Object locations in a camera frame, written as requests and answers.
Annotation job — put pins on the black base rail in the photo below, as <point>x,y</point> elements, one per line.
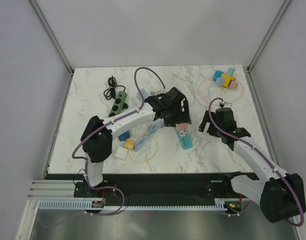
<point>164,189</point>

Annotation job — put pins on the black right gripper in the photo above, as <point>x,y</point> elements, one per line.
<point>202,125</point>

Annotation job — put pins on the blue cube socket adapter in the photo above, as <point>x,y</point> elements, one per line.
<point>124,136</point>

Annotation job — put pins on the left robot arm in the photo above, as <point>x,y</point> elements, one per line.
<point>97,139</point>

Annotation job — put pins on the green power strip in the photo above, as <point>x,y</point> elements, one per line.
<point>119,104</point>

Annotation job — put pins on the pink cube socket adapter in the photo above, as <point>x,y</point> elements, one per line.
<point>181,126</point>

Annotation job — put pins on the white slotted cable duct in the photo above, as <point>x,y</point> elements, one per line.
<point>92,205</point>

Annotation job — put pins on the yellow cube socket hub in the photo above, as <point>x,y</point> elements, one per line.
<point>228,79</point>

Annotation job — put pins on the blue plug adapter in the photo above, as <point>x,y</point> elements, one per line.
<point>218,78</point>

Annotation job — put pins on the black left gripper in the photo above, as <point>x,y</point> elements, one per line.
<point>183,117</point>

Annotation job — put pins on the white charger block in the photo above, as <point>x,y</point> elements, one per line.
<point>121,153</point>

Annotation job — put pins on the teal power strip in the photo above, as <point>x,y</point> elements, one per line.
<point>184,139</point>

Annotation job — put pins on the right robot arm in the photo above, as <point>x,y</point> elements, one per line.
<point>279,194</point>

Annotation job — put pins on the pink plug adapter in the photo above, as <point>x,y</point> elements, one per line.
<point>233,84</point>

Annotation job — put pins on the yellow charger plug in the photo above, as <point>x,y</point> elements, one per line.
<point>129,144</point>

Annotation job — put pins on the light teal charger plug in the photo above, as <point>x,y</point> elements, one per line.
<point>231,71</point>

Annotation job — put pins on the light blue power strip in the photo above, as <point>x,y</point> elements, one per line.
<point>143,93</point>

